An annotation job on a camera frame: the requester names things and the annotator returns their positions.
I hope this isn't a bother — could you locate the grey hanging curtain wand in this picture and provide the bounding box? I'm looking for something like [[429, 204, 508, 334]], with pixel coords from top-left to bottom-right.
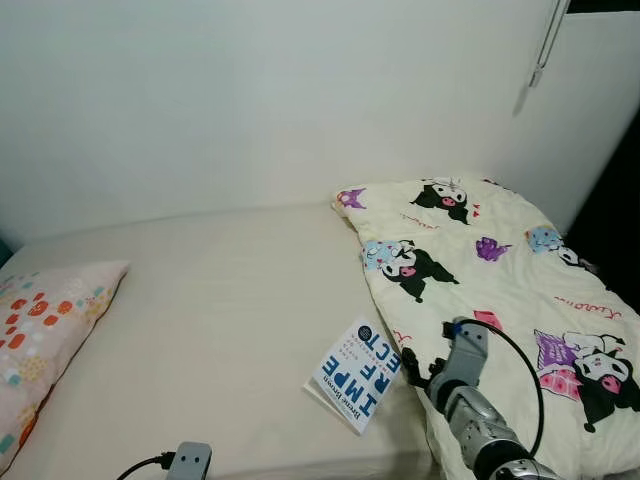
[[528, 0, 571, 89]]

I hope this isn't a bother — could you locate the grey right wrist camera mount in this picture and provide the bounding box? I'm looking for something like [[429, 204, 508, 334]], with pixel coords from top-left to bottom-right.
[[438, 318, 493, 389]]

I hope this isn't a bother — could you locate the mattress with beige sheet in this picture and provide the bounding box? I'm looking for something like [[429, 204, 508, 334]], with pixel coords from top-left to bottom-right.
[[0, 200, 446, 480]]

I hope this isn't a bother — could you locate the black wardrobe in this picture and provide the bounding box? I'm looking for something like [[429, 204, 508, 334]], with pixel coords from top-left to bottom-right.
[[563, 110, 640, 306]]

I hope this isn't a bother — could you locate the dark window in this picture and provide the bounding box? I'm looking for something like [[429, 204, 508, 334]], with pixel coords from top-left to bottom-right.
[[566, 0, 640, 13]]

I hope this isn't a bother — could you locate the white book with blue letters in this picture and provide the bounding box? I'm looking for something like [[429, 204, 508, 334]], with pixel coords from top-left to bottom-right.
[[305, 318, 404, 436]]

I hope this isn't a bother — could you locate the cream cartoon print blanket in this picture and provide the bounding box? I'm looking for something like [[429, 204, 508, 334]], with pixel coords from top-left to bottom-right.
[[333, 177, 640, 480]]

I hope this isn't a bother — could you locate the pink pillow with dots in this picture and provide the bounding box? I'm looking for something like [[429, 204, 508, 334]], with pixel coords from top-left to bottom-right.
[[0, 260, 131, 473]]

